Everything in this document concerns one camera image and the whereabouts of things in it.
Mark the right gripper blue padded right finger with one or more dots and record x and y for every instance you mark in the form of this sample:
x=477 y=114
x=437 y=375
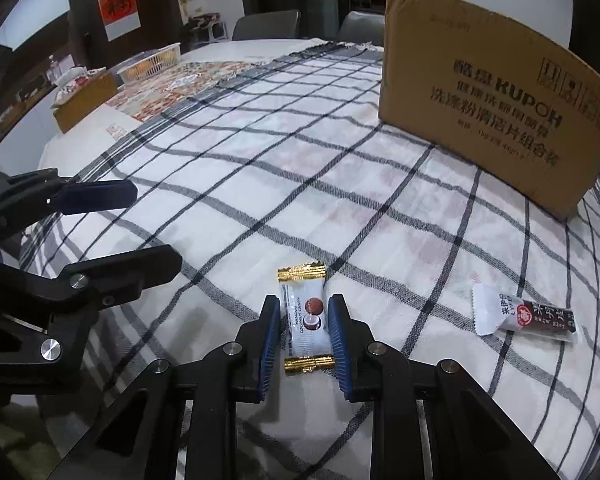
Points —
x=429 y=421

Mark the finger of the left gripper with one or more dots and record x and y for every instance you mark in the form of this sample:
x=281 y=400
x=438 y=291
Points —
x=80 y=198
x=106 y=282

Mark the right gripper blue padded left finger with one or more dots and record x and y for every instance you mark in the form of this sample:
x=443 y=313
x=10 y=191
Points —
x=190 y=406

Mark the long brown white snack bar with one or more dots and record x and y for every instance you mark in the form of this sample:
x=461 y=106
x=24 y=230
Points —
x=494 y=311

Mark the white gold-ended candy packet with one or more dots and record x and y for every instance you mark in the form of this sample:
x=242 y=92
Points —
x=308 y=342

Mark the wooden tissue box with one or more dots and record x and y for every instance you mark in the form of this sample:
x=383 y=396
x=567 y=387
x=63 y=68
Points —
x=87 y=98

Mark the floral patterned mat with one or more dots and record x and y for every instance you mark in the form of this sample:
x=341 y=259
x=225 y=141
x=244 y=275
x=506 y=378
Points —
x=146 y=99

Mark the clear plastic food container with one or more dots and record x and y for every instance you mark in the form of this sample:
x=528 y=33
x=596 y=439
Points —
x=149 y=64

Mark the red white door poster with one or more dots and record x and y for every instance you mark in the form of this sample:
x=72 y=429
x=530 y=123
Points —
x=120 y=17

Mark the checkered grey white tablecloth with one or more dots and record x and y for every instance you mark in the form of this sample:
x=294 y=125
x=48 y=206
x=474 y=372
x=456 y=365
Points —
x=290 y=164

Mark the grey dining chair left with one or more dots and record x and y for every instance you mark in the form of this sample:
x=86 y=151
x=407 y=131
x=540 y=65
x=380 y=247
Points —
x=269 y=25

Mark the grey dining chair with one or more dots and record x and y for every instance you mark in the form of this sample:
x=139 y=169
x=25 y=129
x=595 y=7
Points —
x=363 y=28
x=269 y=25

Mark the grey dining chair right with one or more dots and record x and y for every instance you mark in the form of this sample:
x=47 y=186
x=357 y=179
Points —
x=363 y=28

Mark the brown cardboard box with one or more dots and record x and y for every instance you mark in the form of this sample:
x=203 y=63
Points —
x=495 y=92

